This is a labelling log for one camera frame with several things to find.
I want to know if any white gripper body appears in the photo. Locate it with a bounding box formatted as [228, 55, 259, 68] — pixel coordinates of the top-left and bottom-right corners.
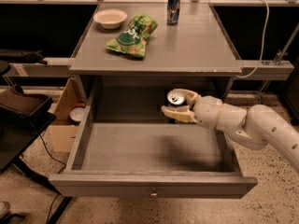
[193, 96, 223, 129]

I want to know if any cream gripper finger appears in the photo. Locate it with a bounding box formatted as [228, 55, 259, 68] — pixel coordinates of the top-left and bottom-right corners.
[176, 89, 201, 105]
[162, 105, 197, 123]

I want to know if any blue pepsi can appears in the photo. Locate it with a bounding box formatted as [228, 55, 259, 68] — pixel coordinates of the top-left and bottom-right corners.
[164, 89, 187, 123]

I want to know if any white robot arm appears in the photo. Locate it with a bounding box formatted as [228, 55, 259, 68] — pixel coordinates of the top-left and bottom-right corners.
[162, 89, 299, 173]

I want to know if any blue silver energy drink can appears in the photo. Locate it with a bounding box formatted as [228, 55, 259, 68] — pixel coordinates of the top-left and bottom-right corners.
[167, 0, 180, 25]

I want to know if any small metal drawer knob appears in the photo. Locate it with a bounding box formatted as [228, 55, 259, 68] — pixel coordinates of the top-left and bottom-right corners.
[150, 188, 158, 198]

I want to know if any grey open top drawer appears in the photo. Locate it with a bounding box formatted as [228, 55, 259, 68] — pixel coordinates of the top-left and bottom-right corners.
[50, 87, 258, 199]

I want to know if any grey wooden cabinet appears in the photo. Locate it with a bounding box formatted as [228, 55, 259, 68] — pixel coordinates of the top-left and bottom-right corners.
[70, 2, 241, 106]

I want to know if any green chip bag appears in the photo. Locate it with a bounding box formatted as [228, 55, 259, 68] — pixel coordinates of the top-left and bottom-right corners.
[106, 13, 158, 58]

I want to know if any small white bowl in box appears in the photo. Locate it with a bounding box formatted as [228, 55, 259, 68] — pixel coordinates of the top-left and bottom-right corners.
[69, 107, 84, 122]

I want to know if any white paper bowl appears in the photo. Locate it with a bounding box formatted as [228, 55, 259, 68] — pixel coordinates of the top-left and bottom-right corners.
[93, 9, 127, 30]

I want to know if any cardboard box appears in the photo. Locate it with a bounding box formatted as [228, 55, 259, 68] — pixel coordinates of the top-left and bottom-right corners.
[50, 78, 85, 153]

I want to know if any black side table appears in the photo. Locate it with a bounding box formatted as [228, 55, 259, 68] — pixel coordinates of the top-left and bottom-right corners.
[0, 59, 73, 224]

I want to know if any black tray on table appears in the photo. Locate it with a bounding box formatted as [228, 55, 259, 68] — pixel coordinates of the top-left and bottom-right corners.
[0, 85, 53, 119]

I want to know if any white cable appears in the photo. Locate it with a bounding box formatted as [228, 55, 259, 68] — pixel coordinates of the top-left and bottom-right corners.
[235, 0, 271, 79]

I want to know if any black power cable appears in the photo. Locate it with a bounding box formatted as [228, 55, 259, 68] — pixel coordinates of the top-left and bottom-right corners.
[29, 121, 67, 224]

